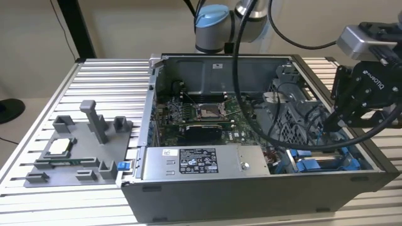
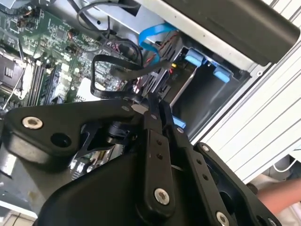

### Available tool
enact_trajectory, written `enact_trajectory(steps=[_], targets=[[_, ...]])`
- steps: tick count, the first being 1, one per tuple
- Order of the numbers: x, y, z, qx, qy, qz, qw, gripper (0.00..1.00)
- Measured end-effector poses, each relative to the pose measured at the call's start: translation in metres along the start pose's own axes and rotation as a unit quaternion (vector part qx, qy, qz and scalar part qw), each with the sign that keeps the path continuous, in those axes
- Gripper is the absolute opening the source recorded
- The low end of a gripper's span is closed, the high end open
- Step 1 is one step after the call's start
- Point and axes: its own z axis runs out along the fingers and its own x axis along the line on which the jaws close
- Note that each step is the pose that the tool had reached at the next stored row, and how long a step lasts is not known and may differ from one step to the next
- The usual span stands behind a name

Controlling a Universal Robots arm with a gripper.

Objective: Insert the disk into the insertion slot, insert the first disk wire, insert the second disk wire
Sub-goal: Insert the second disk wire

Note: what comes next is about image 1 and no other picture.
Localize green RAM stick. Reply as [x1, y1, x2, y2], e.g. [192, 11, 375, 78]
[35, 158, 95, 165]

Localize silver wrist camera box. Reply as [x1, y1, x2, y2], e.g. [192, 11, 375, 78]
[336, 25, 397, 62]

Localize grey parts rack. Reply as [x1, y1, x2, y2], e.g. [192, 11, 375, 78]
[23, 99, 135, 189]

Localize thin black camera cable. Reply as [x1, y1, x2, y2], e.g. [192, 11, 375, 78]
[269, 0, 340, 50]

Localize grey metal disk cage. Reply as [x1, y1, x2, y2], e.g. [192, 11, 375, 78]
[254, 77, 330, 148]

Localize silver power supply unit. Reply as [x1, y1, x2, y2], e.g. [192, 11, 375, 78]
[141, 145, 272, 180]

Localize CPU socket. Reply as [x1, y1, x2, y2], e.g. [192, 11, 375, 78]
[194, 102, 228, 120]

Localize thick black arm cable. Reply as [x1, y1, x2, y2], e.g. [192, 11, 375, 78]
[234, 0, 402, 152]

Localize black round monitor foot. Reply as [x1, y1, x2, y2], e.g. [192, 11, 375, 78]
[0, 98, 26, 124]

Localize green motherboard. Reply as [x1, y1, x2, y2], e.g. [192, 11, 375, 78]
[155, 94, 273, 147]

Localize grey open PC case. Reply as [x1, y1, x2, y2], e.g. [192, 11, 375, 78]
[115, 53, 401, 223]

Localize black disk wire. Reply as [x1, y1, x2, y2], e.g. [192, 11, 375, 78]
[304, 103, 334, 144]

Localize black graphics card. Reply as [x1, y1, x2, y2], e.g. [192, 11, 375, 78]
[181, 124, 224, 142]

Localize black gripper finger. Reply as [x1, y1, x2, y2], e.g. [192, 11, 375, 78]
[325, 65, 362, 132]
[344, 105, 397, 129]

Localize red power wires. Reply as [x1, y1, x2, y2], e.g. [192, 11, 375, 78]
[264, 152, 286, 167]

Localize thin black wall cable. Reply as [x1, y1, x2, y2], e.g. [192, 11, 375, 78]
[50, 0, 78, 61]

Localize black upright frame post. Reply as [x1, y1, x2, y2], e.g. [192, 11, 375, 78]
[58, 0, 97, 62]

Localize silver CPU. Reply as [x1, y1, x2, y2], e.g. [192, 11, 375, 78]
[50, 138, 73, 155]

